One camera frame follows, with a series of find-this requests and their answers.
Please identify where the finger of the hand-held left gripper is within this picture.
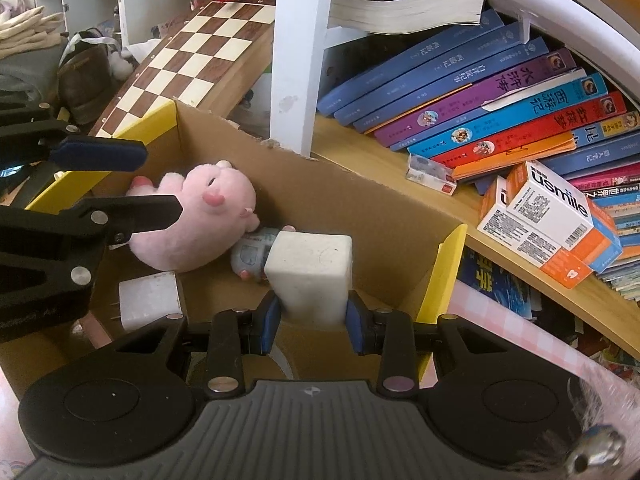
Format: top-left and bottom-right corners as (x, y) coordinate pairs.
(0, 194), (184, 311)
(0, 102), (149, 171)

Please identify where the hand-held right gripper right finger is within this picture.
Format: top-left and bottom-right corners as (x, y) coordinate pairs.
(345, 290), (524, 400)

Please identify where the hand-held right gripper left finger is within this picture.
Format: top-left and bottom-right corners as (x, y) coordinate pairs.
(113, 291), (283, 401)

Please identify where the pink plush toy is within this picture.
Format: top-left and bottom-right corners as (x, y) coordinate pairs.
(125, 160), (261, 273)

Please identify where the white foam cube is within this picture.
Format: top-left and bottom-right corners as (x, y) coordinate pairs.
(264, 231), (353, 332)

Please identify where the white plug charger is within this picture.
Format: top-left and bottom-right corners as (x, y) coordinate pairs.
(118, 271), (181, 332)

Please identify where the yellow cardboard box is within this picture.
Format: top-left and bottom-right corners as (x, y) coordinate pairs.
(0, 99), (468, 401)

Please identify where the brown leather bag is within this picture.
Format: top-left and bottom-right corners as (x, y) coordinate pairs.
(57, 32), (126, 126)

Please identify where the grey folded cloth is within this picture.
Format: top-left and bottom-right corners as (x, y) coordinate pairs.
(0, 47), (63, 106)

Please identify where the brown white chessboard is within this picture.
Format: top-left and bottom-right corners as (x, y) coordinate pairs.
(89, 0), (276, 138)

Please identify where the cream cloth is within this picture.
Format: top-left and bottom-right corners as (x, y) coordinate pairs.
(0, 5), (66, 61)

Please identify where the blue printed book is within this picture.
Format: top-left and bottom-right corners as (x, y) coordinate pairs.
(457, 249), (543, 319)

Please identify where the small red white packet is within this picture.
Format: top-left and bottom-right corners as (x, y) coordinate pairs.
(405, 154), (458, 196)

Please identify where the pink printed desk mat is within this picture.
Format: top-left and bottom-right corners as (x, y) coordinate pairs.
(0, 280), (640, 480)

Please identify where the orange white carton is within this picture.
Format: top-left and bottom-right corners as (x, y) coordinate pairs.
(477, 175), (593, 290)
(505, 160), (623, 273)

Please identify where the white wooden desk shelf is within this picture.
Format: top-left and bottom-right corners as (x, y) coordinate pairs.
(35, 0), (640, 356)

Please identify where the row of colourful books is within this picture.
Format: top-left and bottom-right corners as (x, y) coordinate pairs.
(317, 10), (640, 301)

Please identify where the fuzzy pink cloth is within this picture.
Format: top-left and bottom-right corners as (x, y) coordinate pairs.
(520, 360), (640, 480)

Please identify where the thick open paperback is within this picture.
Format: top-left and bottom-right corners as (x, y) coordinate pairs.
(327, 0), (491, 36)

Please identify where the white lamp bar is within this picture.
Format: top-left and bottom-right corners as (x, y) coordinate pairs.
(487, 0), (640, 96)

